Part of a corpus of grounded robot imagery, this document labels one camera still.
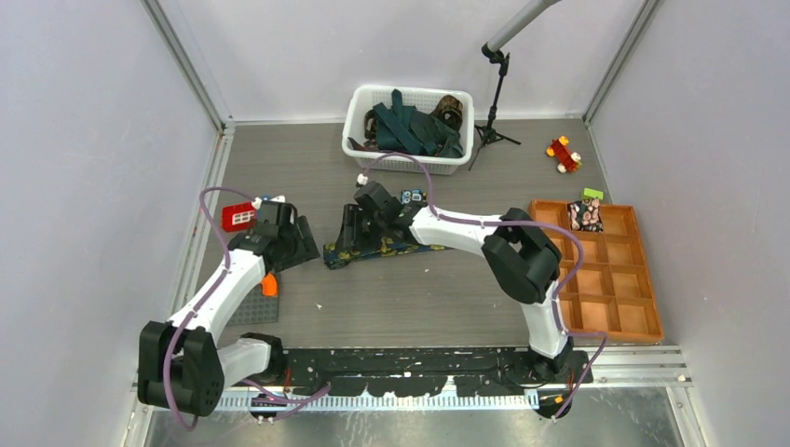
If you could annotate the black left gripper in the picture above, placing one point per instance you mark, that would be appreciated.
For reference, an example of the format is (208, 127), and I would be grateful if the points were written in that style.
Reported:
(299, 230)

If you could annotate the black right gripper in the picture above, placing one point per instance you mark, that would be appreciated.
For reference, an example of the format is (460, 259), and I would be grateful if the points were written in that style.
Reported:
(351, 233)

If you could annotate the blue yellow floral tie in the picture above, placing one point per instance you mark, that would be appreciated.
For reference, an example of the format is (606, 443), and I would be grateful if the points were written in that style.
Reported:
(336, 257)

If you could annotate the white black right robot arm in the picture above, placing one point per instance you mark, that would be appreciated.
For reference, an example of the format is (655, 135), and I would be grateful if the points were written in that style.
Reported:
(521, 257)

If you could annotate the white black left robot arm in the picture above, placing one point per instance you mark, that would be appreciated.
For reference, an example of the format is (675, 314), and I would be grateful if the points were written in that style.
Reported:
(181, 366)

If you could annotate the blue owl toy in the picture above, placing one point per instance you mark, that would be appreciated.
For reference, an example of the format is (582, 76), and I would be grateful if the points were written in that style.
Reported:
(413, 195)

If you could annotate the orange grey toy block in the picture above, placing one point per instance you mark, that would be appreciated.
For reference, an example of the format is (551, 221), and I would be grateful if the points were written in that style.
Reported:
(261, 304)

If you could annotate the red toy house block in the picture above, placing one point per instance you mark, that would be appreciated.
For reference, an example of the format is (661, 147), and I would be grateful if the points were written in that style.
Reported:
(241, 216)

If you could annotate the dark floral tie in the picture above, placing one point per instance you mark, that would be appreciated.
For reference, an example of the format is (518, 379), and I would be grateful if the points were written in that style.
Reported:
(366, 146)

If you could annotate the dark green tie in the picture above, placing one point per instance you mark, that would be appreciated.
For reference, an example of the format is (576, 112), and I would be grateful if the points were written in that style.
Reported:
(403, 129)

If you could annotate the white plastic basket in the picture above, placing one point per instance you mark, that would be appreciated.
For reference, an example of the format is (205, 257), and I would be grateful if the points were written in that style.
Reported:
(424, 100)

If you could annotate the brown patterned rolled tie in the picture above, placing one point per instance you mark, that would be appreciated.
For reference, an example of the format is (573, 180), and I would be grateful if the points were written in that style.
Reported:
(449, 110)

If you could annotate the black tripod stand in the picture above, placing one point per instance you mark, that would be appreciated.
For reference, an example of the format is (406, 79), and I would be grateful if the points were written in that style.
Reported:
(487, 133)

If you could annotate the red toy car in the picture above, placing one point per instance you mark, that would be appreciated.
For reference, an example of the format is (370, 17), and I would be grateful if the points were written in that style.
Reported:
(567, 161)

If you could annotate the green toy block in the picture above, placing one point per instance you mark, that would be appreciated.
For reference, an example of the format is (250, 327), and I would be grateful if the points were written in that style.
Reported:
(591, 194)

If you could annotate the orange wooden compartment tray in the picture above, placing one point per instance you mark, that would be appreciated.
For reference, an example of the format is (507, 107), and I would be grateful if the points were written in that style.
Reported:
(612, 291)

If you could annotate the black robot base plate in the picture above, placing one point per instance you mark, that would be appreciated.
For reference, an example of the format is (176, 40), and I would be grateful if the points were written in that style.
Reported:
(421, 372)

